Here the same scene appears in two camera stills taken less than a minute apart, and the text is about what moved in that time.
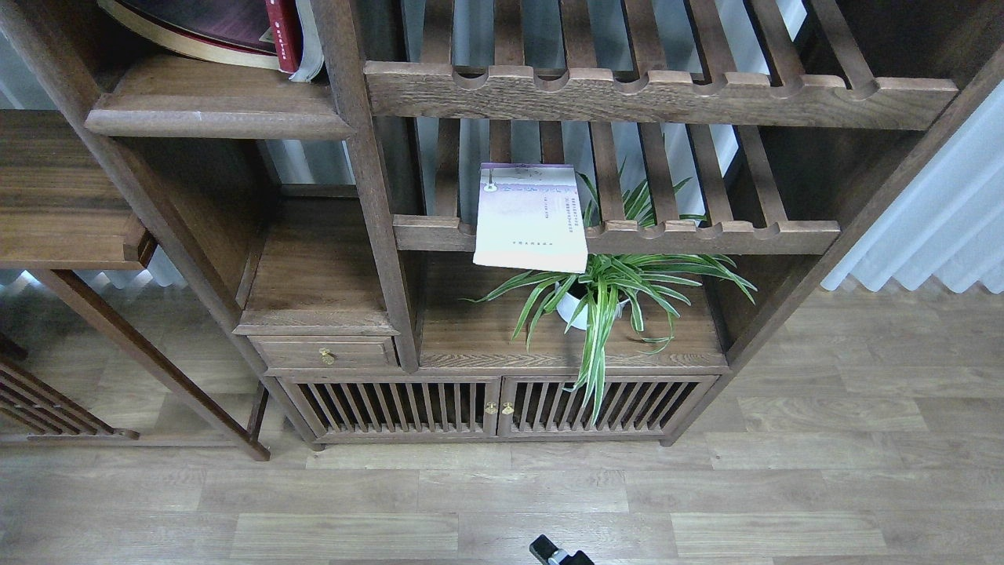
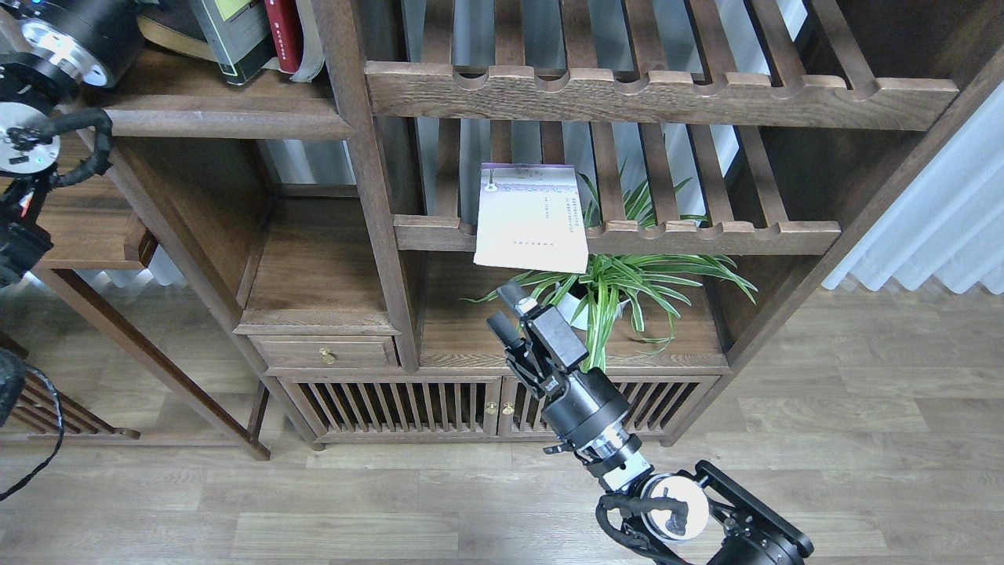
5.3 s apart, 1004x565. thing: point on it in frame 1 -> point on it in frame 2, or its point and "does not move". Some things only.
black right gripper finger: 547,553 -> 580,405
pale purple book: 529,216 does not move
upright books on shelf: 313,55 does not move
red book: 258,34 -> 296,37
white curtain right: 949,222 does not move
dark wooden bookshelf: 496,220 does not move
